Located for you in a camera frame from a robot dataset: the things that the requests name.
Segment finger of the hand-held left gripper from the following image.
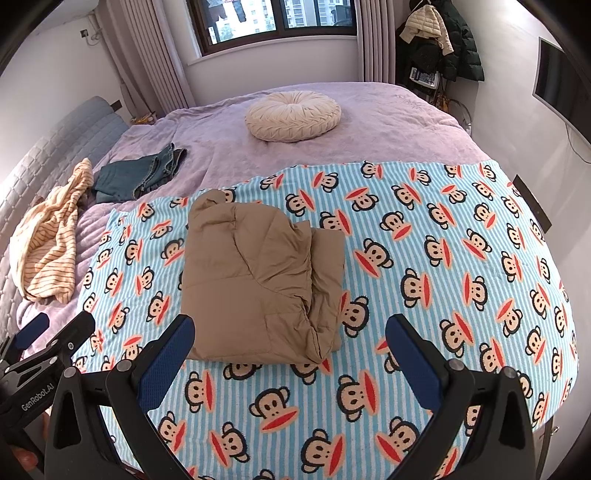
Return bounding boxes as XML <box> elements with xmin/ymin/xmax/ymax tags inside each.
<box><xmin>28</xmin><ymin>311</ymin><xmax>95</xmax><ymax>370</ymax></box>
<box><xmin>9</xmin><ymin>313</ymin><xmax>50</xmax><ymax>352</ymax></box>

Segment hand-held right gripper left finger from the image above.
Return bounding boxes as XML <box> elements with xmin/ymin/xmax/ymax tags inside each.
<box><xmin>44</xmin><ymin>314</ymin><xmax>195</xmax><ymax>480</ymax></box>

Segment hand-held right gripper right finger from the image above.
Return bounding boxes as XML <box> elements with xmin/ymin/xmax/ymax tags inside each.
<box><xmin>385</xmin><ymin>314</ymin><xmax>536</xmax><ymax>480</ymax></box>

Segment tan puffer jacket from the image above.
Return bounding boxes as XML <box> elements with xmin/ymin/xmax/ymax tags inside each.
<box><xmin>179</xmin><ymin>188</ymin><xmax>346</xmax><ymax>363</ymax></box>

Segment person's left hand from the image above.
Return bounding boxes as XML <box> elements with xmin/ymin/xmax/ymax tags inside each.
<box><xmin>14</xmin><ymin>445</ymin><xmax>40</xmax><ymax>470</ymax></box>

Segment yellow striped garment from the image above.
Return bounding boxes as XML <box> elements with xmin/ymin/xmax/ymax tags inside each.
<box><xmin>9</xmin><ymin>158</ymin><xmax>93</xmax><ymax>304</ymax></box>

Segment monkey print striped blanket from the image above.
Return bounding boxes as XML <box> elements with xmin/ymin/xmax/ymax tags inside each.
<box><xmin>71</xmin><ymin>159</ymin><xmax>580</xmax><ymax>480</ymax></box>

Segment folded blue jeans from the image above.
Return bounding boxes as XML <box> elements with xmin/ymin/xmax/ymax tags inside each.
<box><xmin>92</xmin><ymin>143</ymin><xmax>188</xmax><ymax>204</ymax></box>

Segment grey padded headboard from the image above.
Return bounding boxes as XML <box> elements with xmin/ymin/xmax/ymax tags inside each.
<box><xmin>0</xmin><ymin>96</ymin><xmax>127</xmax><ymax>333</ymax></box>

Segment purple bedspread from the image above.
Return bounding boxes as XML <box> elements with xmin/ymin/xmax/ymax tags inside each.
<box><xmin>18</xmin><ymin>82</ymin><xmax>485</xmax><ymax>324</ymax></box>

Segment round cream cushion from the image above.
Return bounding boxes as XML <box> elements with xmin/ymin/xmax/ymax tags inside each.
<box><xmin>245</xmin><ymin>91</ymin><xmax>341</xmax><ymax>142</ymax></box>

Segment printed bag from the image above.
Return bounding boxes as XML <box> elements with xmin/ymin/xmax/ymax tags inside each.
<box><xmin>409</xmin><ymin>67</ymin><xmax>439</xmax><ymax>88</ymax></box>

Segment grey pleated curtain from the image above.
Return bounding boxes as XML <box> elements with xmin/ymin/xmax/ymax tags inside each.
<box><xmin>355</xmin><ymin>0</ymin><xmax>407</xmax><ymax>84</ymax></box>
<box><xmin>99</xmin><ymin>0</ymin><xmax>197</xmax><ymax>121</ymax></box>

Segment hanging black coat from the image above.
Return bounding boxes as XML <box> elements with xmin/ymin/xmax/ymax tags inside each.
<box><xmin>397</xmin><ymin>0</ymin><xmax>485</xmax><ymax>88</ymax></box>

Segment white air conditioner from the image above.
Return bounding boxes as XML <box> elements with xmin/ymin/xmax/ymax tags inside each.
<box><xmin>69</xmin><ymin>0</ymin><xmax>100</xmax><ymax>19</ymax></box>

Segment hanging cream puffer jacket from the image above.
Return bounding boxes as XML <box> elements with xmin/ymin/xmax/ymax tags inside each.
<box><xmin>399</xmin><ymin>6</ymin><xmax>454</xmax><ymax>56</ymax></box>

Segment dark framed window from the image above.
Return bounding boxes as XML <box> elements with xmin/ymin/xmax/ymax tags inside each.
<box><xmin>189</xmin><ymin>0</ymin><xmax>358</xmax><ymax>56</ymax></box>

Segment wall mounted television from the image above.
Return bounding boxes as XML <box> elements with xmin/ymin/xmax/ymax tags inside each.
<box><xmin>532</xmin><ymin>38</ymin><xmax>583</xmax><ymax>125</ymax></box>

